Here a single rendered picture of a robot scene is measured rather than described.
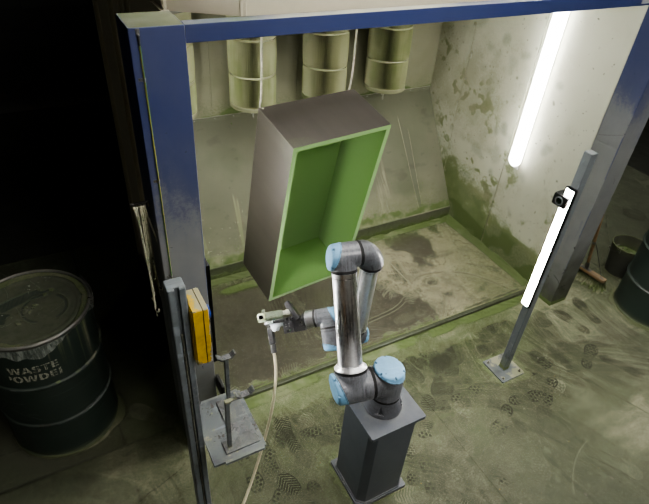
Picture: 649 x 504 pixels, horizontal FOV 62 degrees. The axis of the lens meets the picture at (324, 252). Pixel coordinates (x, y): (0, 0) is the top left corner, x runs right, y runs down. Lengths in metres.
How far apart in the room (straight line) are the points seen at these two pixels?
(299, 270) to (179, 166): 1.70
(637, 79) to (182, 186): 2.77
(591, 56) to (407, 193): 1.83
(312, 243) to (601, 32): 2.26
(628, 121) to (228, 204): 2.75
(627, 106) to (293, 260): 2.30
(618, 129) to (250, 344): 2.75
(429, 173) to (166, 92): 3.41
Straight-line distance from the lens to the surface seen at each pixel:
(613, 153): 3.95
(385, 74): 4.34
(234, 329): 3.83
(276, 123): 2.71
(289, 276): 3.56
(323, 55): 3.98
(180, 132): 2.04
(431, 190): 5.03
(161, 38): 1.91
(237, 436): 2.38
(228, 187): 4.17
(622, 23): 3.88
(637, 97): 3.83
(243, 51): 3.74
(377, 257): 2.33
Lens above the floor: 2.78
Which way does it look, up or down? 37 degrees down
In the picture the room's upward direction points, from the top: 5 degrees clockwise
